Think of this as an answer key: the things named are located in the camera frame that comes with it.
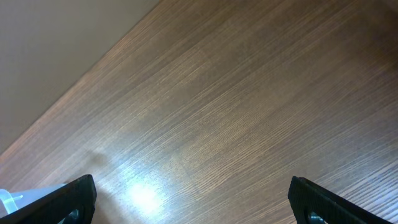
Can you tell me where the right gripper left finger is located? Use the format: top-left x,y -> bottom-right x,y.
1,174 -> 97,224

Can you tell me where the clear plastic storage bin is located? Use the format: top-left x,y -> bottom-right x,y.
1,184 -> 65,218

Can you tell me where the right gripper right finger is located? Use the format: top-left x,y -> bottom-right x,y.
288,176 -> 391,224

